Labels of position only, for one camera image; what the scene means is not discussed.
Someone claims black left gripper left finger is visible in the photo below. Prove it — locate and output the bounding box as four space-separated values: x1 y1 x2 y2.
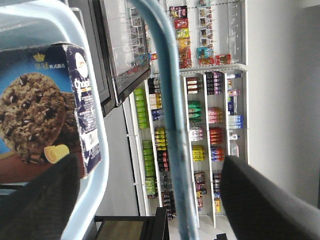
0 154 80 240

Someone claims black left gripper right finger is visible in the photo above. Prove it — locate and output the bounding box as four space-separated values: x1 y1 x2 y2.
220 156 320 240

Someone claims blue chocolate cookie box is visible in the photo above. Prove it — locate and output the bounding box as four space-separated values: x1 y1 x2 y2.
0 43 101 184

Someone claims light blue plastic basket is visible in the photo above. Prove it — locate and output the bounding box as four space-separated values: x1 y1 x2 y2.
0 0 199 240

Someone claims black framed wooden cabinet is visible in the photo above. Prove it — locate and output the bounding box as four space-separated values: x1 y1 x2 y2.
94 207 170 240

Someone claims white supermarket shelving unit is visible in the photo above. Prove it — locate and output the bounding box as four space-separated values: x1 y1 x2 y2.
130 0 248 228

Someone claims white chest freezer far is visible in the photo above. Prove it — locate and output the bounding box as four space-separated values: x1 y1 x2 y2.
65 0 150 116

